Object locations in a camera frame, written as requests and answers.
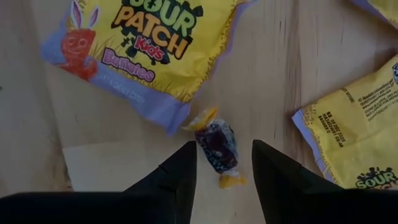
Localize dark red hard candy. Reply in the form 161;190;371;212
182;107;248;190

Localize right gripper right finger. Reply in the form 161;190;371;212
251;139;398;224

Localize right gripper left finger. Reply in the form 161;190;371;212
0;140;198;224

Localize yellow sour candy packet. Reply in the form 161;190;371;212
291;55;398;190
348;0;398;30

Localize yellow purple-edged candy packet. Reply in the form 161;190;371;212
40;0;259;138

